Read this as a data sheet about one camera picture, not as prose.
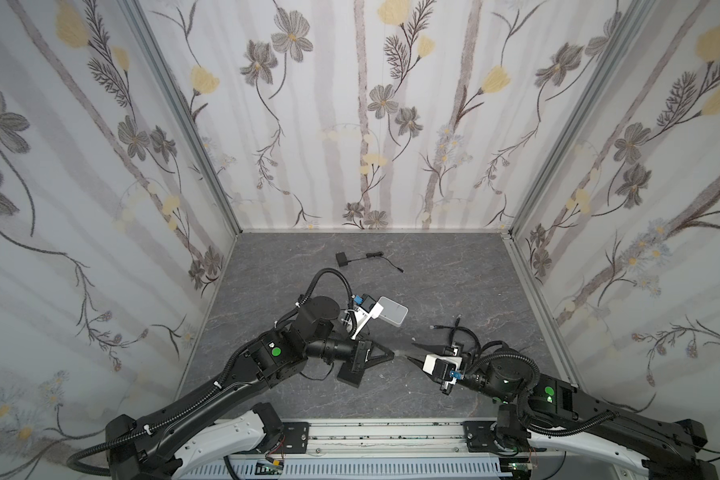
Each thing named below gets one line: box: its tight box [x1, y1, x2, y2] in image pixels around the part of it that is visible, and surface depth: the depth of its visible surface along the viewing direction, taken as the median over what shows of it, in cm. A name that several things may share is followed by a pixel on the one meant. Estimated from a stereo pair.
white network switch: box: [377, 296, 409, 328], surface depth 97 cm
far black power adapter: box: [336, 251, 404, 273], surface depth 114 cm
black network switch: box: [337, 361, 365, 388], surface depth 85 cm
